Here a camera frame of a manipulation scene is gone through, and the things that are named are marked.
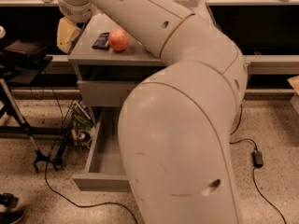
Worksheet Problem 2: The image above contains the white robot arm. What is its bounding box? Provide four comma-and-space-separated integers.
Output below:
58, 0, 248, 224

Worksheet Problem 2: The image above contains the grey metal drawer cabinet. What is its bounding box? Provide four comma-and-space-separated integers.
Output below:
66, 0, 231, 129

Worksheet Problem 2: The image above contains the closed grey top drawer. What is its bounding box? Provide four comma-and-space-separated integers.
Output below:
78, 80, 136, 107

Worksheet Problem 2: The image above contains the open grey middle drawer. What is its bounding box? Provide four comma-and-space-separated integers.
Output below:
73, 108, 131, 192

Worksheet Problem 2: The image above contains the red apple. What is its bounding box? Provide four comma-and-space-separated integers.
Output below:
108, 28, 129, 51

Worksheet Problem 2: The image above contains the black device on stand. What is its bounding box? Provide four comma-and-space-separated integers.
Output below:
0, 40, 52, 85

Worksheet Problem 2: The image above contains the black tripod stand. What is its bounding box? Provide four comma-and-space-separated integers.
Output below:
0, 78, 72, 173

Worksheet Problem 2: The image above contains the dark shoe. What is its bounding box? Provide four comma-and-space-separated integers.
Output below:
0, 193, 24, 224

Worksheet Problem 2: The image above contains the black power adapter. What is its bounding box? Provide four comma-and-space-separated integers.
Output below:
252, 150, 263, 168

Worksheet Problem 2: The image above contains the wire basket with items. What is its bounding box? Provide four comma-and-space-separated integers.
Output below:
62, 100, 93, 148

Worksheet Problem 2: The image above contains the black floor cable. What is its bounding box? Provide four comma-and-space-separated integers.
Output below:
43, 87, 139, 224

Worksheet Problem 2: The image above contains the black adapter cable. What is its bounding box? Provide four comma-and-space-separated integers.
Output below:
229, 103, 288, 224

